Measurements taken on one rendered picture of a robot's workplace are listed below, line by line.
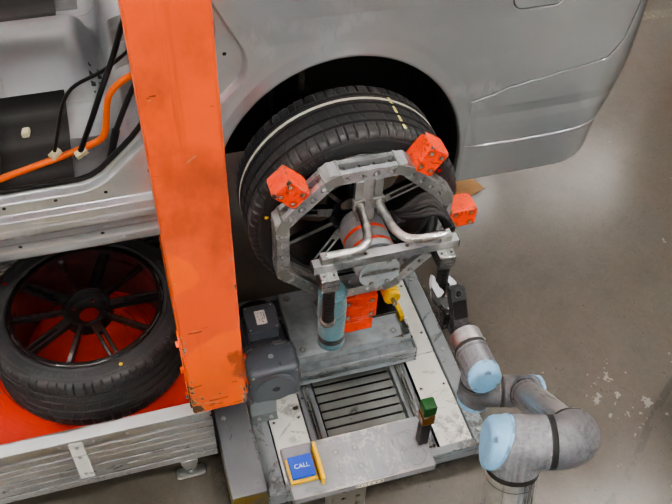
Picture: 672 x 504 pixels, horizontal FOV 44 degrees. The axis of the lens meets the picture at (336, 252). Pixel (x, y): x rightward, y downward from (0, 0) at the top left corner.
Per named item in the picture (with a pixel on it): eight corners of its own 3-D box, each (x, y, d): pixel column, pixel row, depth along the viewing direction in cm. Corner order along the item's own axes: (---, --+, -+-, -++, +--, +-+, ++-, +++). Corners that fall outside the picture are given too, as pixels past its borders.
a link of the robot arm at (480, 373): (468, 398, 225) (473, 378, 218) (451, 361, 233) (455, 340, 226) (501, 390, 227) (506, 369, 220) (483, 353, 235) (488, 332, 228)
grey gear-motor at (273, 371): (275, 328, 323) (273, 268, 297) (303, 420, 296) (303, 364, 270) (229, 338, 319) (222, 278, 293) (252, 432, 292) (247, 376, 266)
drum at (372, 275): (378, 233, 262) (382, 201, 251) (401, 284, 248) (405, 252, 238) (335, 241, 259) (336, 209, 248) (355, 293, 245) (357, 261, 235)
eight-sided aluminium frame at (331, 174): (432, 264, 281) (454, 139, 241) (439, 279, 277) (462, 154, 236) (273, 296, 270) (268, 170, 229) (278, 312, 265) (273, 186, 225)
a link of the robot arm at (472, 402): (497, 416, 236) (504, 392, 227) (456, 416, 236) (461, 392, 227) (493, 387, 242) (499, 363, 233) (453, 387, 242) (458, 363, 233)
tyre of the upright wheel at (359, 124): (217, 240, 281) (395, 238, 306) (231, 293, 266) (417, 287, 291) (258, 75, 237) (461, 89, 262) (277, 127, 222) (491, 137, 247)
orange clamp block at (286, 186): (304, 176, 236) (282, 163, 230) (311, 195, 231) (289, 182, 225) (287, 192, 239) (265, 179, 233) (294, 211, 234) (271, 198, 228)
